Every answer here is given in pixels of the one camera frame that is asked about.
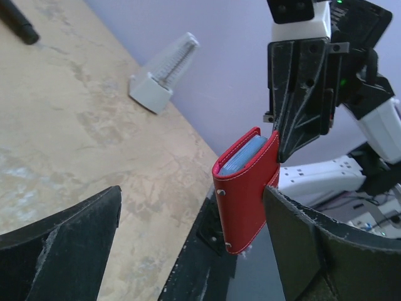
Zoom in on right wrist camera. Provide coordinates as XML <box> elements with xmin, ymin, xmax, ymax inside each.
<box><xmin>267</xmin><ymin>0</ymin><xmax>331</xmax><ymax>42</ymax></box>

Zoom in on black microphone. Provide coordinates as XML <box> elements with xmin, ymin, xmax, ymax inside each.
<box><xmin>1</xmin><ymin>0</ymin><xmax>40</xmax><ymax>45</ymax></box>

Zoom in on red leather card holder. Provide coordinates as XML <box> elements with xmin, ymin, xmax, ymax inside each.
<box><xmin>212</xmin><ymin>127</ymin><xmax>280</xmax><ymax>254</ymax></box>

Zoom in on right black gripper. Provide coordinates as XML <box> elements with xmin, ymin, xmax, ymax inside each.
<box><xmin>268</xmin><ymin>1</ymin><xmax>395</xmax><ymax>163</ymax></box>

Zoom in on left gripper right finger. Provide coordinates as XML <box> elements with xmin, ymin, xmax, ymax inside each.
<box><xmin>263</xmin><ymin>186</ymin><xmax>400</xmax><ymax>300</ymax></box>

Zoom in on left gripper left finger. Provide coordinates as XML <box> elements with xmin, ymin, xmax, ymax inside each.
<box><xmin>1</xmin><ymin>186</ymin><xmax>122</xmax><ymax>300</ymax></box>

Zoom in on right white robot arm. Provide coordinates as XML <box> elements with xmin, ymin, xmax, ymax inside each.
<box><xmin>264</xmin><ymin>1</ymin><xmax>400</xmax><ymax>198</ymax></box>

